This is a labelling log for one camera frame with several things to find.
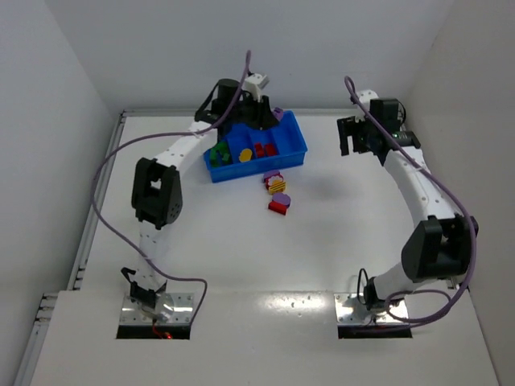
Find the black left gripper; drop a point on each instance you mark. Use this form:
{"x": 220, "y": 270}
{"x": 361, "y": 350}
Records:
{"x": 261, "y": 117}

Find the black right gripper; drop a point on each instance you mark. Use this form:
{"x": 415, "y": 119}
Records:
{"x": 353, "y": 134}

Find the red rectangular lego brick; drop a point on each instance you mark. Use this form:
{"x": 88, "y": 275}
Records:
{"x": 271, "y": 150}

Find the yellow rounded lego block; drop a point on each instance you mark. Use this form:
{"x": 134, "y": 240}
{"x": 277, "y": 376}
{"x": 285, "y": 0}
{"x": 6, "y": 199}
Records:
{"x": 246, "y": 155}

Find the green rectangular lego brick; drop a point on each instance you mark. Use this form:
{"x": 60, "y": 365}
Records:
{"x": 221, "y": 148}

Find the green half-round lego block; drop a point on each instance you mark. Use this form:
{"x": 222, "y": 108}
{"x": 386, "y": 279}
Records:
{"x": 221, "y": 162}

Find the purple lego brick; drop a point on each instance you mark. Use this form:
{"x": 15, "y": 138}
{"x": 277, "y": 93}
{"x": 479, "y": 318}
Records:
{"x": 278, "y": 113}

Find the red scalloped lego block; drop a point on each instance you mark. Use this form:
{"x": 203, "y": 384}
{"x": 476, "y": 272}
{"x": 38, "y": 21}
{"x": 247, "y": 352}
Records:
{"x": 259, "y": 150}

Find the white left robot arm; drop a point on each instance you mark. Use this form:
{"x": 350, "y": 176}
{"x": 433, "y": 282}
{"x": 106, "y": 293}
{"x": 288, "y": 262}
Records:
{"x": 157, "y": 193}

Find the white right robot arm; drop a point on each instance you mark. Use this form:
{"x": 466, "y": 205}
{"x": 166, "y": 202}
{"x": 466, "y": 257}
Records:
{"x": 439, "y": 247}

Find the blue divided plastic bin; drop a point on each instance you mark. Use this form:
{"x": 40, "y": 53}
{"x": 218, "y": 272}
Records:
{"x": 286, "y": 136}

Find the purple cloud lego block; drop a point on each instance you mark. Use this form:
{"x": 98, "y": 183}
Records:
{"x": 271, "y": 177}

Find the yellow striped lego block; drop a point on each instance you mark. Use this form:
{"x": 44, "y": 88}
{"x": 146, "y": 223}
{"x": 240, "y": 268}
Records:
{"x": 276, "y": 187}

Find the purple rounded lego block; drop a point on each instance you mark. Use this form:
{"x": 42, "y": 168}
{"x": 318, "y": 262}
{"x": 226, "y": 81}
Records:
{"x": 281, "y": 198}

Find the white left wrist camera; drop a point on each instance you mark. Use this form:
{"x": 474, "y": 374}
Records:
{"x": 254, "y": 85}

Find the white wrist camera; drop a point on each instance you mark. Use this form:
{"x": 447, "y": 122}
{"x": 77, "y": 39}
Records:
{"x": 254, "y": 85}
{"x": 364, "y": 97}

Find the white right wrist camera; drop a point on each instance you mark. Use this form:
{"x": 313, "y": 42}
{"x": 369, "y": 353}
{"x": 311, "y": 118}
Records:
{"x": 364, "y": 97}

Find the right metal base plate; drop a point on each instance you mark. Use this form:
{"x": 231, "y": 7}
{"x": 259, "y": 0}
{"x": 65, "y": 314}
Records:
{"x": 350, "y": 312}

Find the metal base plate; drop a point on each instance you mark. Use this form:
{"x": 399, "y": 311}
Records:
{"x": 172, "y": 309}
{"x": 350, "y": 312}

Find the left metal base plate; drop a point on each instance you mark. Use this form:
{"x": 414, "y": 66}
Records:
{"x": 172, "y": 309}

